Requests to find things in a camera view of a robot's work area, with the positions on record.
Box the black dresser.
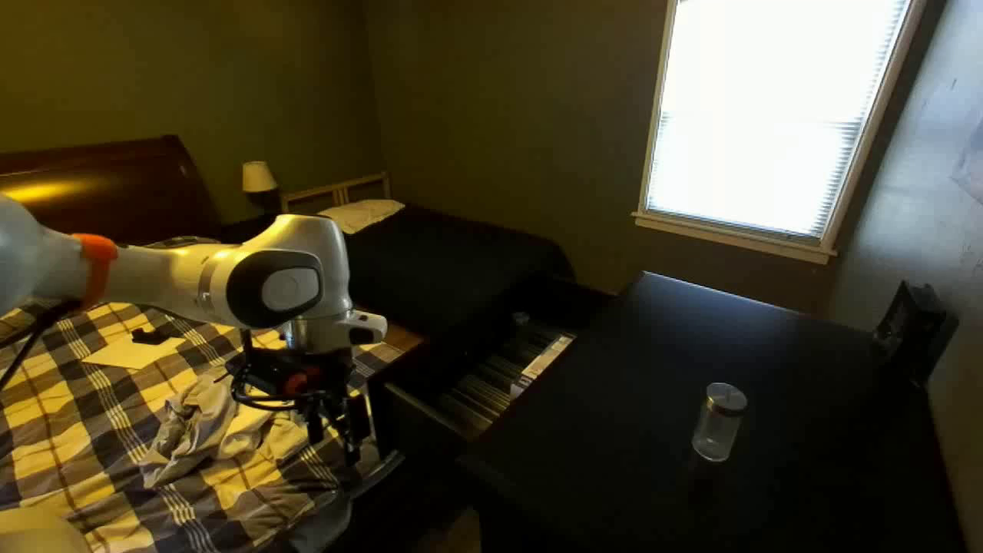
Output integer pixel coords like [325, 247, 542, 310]
[366, 271, 971, 553]

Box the white pillow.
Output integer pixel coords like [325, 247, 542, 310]
[315, 197, 408, 237]

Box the glass jar silver lid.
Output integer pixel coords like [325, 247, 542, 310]
[690, 378, 749, 466]

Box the plaid bed blanket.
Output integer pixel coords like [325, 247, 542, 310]
[0, 296, 424, 553]

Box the bed with dark cover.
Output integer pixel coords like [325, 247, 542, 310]
[347, 203, 578, 342]

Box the black cable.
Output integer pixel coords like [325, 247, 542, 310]
[0, 298, 80, 395]
[223, 336, 309, 416]

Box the dark wooden headboard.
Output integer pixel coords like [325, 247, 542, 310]
[0, 133, 223, 248]

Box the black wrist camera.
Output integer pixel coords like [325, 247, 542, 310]
[250, 350, 309, 407]

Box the grey cloth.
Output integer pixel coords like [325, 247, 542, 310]
[151, 366, 271, 485]

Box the bright window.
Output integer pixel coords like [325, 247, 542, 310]
[629, 0, 932, 267]

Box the white bed rail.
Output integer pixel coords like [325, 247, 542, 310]
[280, 169, 394, 214]

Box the black upright case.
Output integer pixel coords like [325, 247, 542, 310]
[872, 280, 963, 394]

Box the small table lamp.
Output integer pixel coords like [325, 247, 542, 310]
[239, 156, 284, 212]

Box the striped drawer liner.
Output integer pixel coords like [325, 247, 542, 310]
[439, 322, 578, 439]

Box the white paper sheet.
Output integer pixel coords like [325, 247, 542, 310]
[80, 332, 187, 374]

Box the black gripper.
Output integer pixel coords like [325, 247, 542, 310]
[294, 350, 374, 465]

